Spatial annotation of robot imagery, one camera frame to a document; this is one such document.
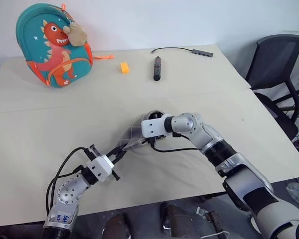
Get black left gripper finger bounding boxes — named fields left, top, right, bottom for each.
left=105, top=146, right=125, bottom=158
left=111, top=150, right=127, bottom=165

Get teal dinosaur backpack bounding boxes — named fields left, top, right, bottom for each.
left=15, top=2, right=115, bottom=89

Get beige plush toy pendant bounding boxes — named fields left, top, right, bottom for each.
left=62, top=21, right=88, bottom=47

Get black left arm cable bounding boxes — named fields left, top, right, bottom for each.
left=45, top=146, right=93, bottom=218

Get orange plastic block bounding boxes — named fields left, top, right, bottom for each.
left=120, top=62, right=131, bottom=75

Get rusty metal bar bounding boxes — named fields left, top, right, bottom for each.
left=206, top=211, right=225, bottom=235

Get black marker pen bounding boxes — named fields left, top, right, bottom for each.
left=152, top=56, right=163, bottom=82

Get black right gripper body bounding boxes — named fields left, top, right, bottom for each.
left=145, top=112, right=168, bottom=147

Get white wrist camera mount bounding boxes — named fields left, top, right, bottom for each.
left=85, top=154, right=116, bottom=183
left=141, top=114, right=172, bottom=138

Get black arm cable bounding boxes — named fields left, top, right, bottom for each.
left=149, top=132, right=203, bottom=153
left=45, top=146, right=93, bottom=218

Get grey USB hub with cable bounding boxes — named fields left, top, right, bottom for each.
left=150, top=47, right=214, bottom=58

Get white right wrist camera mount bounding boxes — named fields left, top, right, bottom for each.
left=141, top=114, right=172, bottom=138

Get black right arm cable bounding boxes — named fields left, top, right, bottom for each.
left=149, top=132, right=203, bottom=153

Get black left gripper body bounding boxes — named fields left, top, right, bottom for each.
left=85, top=143, right=121, bottom=182

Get dark brown rounded shape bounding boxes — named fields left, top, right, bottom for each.
left=101, top=213, right=131, bottom=239
left=160, top=202, right=198, bottom=239

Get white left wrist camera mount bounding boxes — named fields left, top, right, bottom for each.
left=85, top=154, right=116, bottom=183

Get black office chair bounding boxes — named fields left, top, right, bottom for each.
left=245, top=34, right=299, bottom=142

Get white cord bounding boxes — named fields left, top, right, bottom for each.
left=202, top=231, right=230, bottom=239

